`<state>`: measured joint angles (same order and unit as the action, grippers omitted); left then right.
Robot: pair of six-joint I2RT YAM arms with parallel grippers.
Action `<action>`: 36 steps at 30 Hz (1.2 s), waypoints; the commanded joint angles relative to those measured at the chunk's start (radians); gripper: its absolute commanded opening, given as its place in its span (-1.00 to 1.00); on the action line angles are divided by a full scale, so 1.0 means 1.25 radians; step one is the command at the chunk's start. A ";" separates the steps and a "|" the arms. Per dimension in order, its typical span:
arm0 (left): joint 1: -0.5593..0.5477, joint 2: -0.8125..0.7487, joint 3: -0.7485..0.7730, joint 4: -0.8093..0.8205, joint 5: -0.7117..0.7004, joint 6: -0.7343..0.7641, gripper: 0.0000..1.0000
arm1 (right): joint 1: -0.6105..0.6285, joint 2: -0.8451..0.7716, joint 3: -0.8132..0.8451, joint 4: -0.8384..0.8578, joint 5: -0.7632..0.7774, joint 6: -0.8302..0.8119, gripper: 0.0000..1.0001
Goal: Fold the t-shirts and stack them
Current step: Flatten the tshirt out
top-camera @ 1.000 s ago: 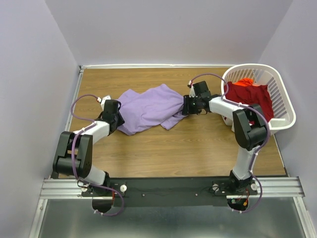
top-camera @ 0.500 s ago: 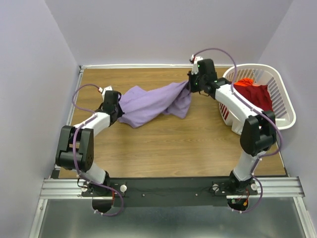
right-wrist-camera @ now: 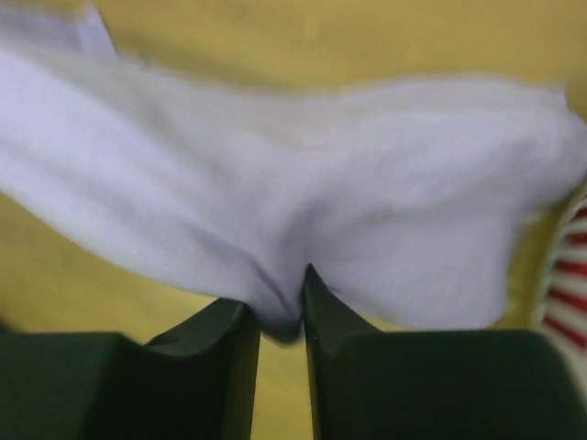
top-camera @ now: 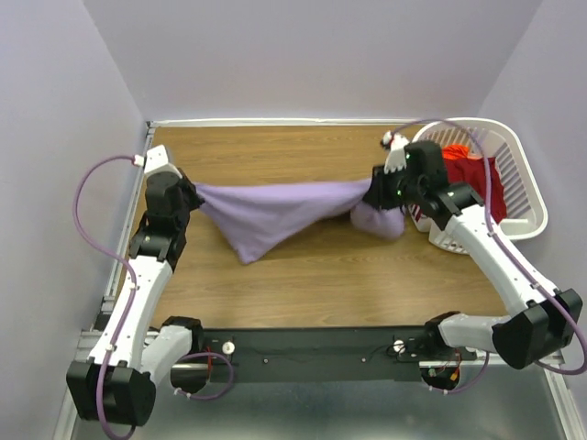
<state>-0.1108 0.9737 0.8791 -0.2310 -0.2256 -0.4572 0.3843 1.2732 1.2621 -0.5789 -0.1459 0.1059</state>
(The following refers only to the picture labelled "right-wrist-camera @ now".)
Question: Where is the lavender t-shirt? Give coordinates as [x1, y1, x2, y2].
[1, 1, 586, 341]

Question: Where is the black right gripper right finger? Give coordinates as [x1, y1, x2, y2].
[302, 267, 586, 440]

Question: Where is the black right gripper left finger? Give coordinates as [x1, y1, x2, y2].
[1, 300, 260, 439]

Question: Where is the white plastic laundry basket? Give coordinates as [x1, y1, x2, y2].
[531, 181, 587, 349]

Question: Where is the dark red t-shirt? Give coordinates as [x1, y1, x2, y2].
[542, 231, 586, 351]

